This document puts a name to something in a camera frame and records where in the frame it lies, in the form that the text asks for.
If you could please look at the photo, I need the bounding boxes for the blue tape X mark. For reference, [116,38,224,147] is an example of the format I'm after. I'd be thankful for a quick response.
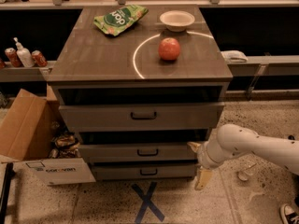
[132,182,165,224]

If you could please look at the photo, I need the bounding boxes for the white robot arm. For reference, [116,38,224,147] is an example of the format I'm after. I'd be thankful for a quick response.
[188,124,299,190]

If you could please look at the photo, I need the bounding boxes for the sneaker shoe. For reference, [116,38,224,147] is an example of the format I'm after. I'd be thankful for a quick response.
[279,204,299,224]

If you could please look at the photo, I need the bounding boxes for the white pump bottle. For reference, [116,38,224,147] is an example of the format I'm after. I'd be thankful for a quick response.
[14,37,35,67]

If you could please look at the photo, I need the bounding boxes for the grey drawer cabinet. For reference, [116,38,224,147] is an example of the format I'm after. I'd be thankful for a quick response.
[48,5,232,170]

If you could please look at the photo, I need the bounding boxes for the grey drawer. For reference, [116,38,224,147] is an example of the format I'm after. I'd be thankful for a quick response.
[59,102,224,132]
[91,163,196,180]
[78,142,197,163]

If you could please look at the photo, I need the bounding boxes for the red soda can right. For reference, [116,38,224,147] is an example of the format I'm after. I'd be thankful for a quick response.
[32,50,48,67]

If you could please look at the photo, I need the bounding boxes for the folded white cloth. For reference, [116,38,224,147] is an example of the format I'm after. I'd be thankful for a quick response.
[221,50,248,63]

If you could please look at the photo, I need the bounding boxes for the black pole left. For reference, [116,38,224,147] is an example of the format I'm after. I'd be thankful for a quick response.
[0,163,14,224]

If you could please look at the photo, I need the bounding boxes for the green chip bag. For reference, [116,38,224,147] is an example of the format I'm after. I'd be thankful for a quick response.
[93,5,149,36]

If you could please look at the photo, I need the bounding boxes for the red apple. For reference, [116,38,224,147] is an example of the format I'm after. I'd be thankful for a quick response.
[158,37,180,61]

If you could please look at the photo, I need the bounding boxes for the open cardboard box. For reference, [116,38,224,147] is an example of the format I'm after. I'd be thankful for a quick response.
[0,89,95,185]

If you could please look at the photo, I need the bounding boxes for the white paper bowl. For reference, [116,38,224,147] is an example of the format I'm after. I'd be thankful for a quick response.
[160,10,195,32]

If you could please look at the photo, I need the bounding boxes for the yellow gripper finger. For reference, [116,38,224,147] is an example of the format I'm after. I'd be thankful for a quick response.
[187,142,201,153]
[194,168,212,190]

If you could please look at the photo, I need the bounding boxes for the red soda can left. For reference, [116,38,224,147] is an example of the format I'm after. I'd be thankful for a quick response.
[5,48,21,67]

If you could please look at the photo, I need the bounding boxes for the snack packets in box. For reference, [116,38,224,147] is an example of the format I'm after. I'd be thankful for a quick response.
[49,133,80,159]

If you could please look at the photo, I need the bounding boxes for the red soda can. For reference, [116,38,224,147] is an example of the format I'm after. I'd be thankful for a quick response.
[5,48,21,67]
[32,50,48,67]

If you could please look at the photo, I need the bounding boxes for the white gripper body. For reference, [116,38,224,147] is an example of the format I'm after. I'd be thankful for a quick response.
[197,142,218,170]

